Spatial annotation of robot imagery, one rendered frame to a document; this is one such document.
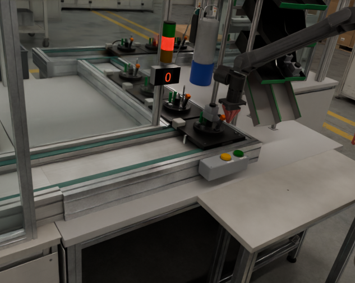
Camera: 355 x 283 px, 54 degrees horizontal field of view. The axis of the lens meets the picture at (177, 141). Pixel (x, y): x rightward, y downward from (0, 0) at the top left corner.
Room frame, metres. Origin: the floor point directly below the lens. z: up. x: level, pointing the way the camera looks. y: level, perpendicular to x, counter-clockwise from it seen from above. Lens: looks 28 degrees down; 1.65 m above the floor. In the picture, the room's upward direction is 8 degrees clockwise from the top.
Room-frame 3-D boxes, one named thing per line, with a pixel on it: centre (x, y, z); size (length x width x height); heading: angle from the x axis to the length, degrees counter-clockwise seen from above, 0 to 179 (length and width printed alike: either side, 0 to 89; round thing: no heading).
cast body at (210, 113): (1.44, -0.13, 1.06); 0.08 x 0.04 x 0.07; 41
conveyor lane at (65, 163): (1.27, 0.12, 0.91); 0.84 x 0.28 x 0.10; 128
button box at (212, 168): (1.21, -0.20, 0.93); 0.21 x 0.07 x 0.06; 128
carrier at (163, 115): (1.64, 0.03, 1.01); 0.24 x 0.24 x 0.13; 38
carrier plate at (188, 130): (1.44, -0.13, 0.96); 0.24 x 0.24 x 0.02; 38
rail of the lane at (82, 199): (1.15, -0.01, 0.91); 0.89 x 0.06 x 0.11; 128
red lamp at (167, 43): (1.41, 0.09, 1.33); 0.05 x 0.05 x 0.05
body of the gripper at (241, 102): (1.35, -0.20, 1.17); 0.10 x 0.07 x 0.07; 128
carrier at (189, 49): (2.96, 0.09, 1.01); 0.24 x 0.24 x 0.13; 38
